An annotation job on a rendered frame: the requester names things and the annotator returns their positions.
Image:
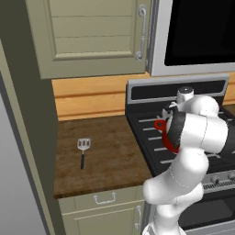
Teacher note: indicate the red pot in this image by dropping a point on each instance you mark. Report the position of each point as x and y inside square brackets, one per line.
[159, 124]

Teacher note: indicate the silver microwave oven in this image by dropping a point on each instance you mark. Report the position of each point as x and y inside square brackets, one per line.
[195, 33]

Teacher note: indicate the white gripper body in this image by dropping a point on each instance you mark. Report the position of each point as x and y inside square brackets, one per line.
[169, 110]

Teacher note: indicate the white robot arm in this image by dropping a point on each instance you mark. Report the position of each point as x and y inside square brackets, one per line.
[189, 171]

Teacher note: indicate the green drawer front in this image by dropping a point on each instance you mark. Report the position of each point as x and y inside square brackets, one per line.
[104, 199]

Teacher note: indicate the grey fridge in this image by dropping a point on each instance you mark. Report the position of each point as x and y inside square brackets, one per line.
[15, 171]

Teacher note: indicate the green wall cupboard door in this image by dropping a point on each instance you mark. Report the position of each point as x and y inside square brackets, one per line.
[88, 33]

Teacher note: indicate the silver stove knob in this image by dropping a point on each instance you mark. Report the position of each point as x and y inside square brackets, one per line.
[215, 179]

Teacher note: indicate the black oven door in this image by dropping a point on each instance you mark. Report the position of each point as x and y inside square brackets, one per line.
[214, 211]

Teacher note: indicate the green base cupboard door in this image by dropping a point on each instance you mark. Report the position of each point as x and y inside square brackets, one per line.
[107, 220]

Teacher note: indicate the black stove hob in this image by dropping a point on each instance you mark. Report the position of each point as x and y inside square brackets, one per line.
[147, 128]

